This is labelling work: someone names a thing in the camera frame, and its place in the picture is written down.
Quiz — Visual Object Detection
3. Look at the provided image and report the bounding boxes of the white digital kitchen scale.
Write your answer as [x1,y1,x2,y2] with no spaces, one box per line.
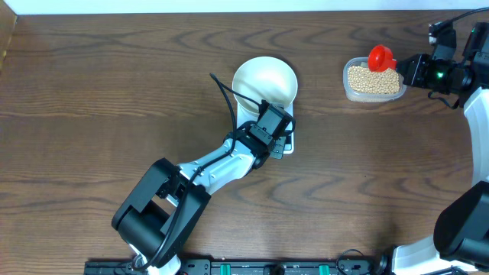
[237,104,295,154]

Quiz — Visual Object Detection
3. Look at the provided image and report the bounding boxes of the red plastic measuring scoop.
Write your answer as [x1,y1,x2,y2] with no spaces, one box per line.
[368,44,397,73]

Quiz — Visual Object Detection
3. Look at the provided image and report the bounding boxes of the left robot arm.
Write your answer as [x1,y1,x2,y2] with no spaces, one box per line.
[112,102,295,274]

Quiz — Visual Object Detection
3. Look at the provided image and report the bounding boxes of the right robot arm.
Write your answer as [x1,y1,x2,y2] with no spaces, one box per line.
[368,21,488,274]

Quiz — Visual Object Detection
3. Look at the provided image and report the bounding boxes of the white round bowl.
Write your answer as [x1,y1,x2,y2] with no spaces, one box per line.
[232,57,299,115]

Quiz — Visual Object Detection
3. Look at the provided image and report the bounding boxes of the soybeans pile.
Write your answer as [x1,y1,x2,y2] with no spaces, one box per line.
[348,66,400,94]

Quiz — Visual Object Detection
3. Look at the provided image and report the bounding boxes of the clear plastic container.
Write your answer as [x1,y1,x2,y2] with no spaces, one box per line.
[343,57,406,103]

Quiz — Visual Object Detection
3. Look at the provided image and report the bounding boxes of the cardboard panel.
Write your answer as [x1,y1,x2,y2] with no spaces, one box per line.
[0,0,18,67]

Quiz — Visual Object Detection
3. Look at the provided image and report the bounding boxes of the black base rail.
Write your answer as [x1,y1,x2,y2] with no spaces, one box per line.
[83,257,383,275]

